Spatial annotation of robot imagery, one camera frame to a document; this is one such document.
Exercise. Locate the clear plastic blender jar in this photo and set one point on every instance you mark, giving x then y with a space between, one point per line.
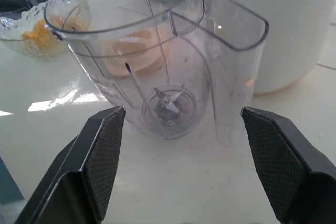
162 58

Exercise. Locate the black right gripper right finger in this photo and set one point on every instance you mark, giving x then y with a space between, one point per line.
288 169

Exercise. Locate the orange segments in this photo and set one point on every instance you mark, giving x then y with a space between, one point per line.
39 35

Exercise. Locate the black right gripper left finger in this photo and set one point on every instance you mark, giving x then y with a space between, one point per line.
78 171

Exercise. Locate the white blender base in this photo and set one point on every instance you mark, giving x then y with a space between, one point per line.
283 30

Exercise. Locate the round beige blender lid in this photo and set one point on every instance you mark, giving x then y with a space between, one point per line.
136 53

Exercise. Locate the clear glass bowl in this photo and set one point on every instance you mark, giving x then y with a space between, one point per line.
29 37

